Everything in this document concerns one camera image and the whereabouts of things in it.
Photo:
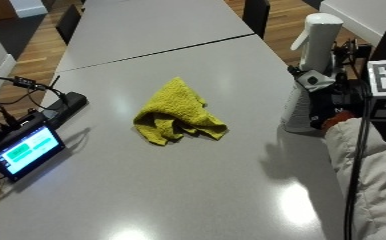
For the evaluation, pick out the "white spray bottle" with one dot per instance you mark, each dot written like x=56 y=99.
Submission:
x=317 y=40

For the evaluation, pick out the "yellow microfiber cloth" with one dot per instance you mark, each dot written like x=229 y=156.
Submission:
x=177 y=111

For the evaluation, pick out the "touchscreen display device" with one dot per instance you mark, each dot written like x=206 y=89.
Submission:
x=21 y=150

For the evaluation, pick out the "palm fisheye camera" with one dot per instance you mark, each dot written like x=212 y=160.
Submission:
x=313 y=80

